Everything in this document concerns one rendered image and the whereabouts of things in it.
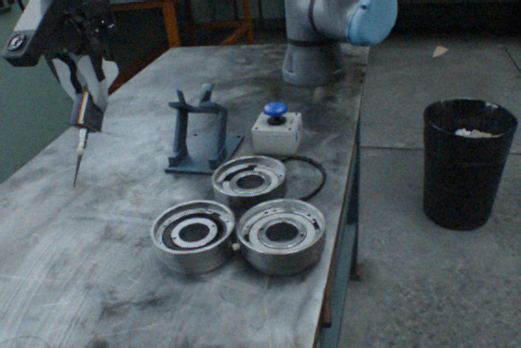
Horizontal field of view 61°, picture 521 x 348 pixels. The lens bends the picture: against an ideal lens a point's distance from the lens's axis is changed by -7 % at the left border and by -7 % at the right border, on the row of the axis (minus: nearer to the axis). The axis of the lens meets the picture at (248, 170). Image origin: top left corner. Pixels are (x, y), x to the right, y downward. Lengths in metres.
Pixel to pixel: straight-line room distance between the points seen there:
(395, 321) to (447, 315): 0.17
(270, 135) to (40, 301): 0.43
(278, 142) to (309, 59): 0.32
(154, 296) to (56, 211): 0.27
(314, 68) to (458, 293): 0.96
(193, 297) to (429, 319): 1.13
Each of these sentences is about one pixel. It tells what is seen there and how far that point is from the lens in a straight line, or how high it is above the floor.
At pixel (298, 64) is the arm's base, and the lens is 1.05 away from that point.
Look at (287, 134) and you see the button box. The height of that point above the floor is 0.84.
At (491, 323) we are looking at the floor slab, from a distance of 1.62.
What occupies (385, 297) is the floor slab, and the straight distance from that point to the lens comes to 1.63.
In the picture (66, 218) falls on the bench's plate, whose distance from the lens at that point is 0.74.
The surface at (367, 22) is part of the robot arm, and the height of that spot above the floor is 0.96.
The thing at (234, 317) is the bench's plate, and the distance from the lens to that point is 0.52.
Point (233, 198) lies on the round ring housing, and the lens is 0.62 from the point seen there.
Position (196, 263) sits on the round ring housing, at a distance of 0.55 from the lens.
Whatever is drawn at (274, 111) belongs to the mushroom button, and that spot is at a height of 0.87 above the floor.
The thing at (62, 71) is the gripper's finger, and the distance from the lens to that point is 0.71.
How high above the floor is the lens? 1.19
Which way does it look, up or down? 31 degrees down
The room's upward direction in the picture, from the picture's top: 7 degrees counter-clockwise
